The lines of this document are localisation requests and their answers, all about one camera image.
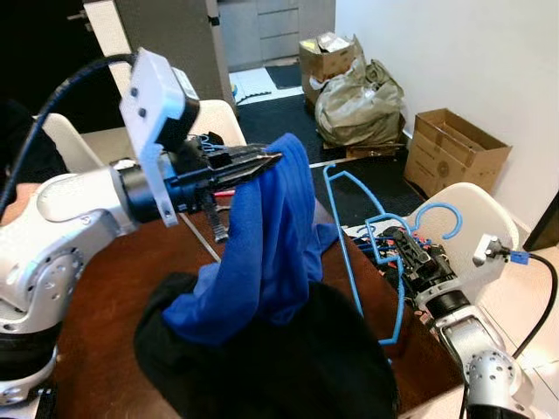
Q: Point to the blue garment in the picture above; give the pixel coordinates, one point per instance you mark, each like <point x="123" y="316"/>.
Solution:
<point x="262" y="244"/>

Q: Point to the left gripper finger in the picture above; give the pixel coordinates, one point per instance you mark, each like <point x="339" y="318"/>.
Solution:
<point x="244" y="175"/>
<point x="253" y="157"/>

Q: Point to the olive plastic bag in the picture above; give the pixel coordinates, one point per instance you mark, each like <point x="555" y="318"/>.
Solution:
<point x="358" y="109"/>

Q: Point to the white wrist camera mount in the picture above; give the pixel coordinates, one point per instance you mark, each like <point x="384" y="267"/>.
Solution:
<point x="153" y="96"/>
<point x="463" y="271"/>

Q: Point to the black garment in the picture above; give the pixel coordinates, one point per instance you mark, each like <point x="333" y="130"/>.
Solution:
<point x="288" y="375"/>

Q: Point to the open brown cardboard box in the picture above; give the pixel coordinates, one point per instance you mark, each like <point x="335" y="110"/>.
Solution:
<point x="445" y="161"/>

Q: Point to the filled brown cardboard box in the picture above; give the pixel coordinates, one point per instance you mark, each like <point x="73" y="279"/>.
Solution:
<point x="319" y="65"/>

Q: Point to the grey door with white edge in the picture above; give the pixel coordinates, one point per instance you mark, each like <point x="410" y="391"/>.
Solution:
<point x="166" y="35"/>

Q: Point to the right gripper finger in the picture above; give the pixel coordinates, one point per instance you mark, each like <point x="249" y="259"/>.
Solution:
<point x="414" y="238"/>
<point x="396" y="244"/>

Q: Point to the small dark mat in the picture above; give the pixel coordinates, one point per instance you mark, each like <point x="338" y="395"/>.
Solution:
<point x="286" y="76"/>

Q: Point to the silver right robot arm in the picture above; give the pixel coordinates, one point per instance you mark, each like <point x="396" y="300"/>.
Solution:
<point x="485" y="375"/>

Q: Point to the black floor carpet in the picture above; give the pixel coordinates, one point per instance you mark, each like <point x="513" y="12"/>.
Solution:
<point x="279" y="122"/>

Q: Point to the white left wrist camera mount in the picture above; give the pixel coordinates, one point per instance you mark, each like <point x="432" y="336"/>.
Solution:
<point x="153" y="96"/>

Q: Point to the grey drawer cabinet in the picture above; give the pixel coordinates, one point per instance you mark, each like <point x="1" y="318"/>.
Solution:
<point x="279" y="26"/>

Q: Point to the dark brown wooden table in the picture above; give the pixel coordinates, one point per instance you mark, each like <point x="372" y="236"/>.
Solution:
<point x="113" y="288"/>

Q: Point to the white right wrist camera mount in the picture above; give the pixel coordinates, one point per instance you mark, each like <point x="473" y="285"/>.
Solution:
<point x="463" y="271"/>

